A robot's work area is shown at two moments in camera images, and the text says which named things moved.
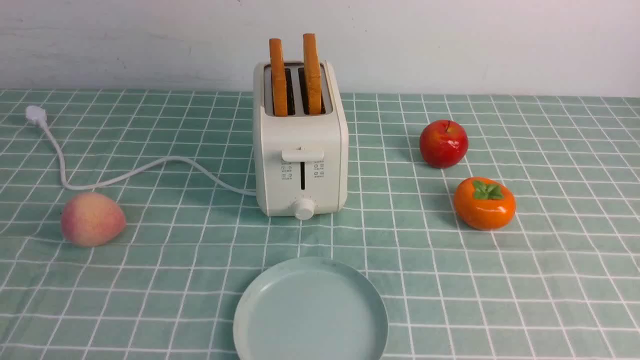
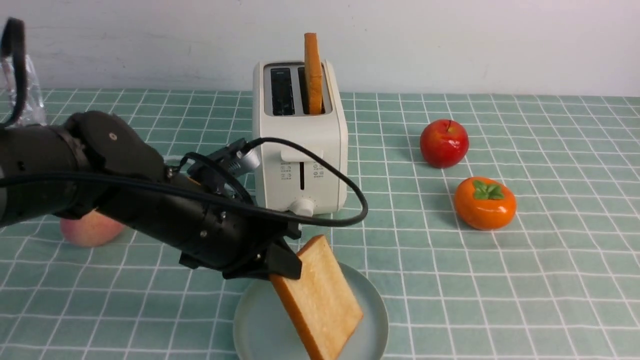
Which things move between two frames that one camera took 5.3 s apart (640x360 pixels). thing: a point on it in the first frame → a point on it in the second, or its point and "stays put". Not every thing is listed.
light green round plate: [310, 308] stays put
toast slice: [278, 78] → [320, 304]
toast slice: [312, 74] stays put
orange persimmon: [484, 203] stays put
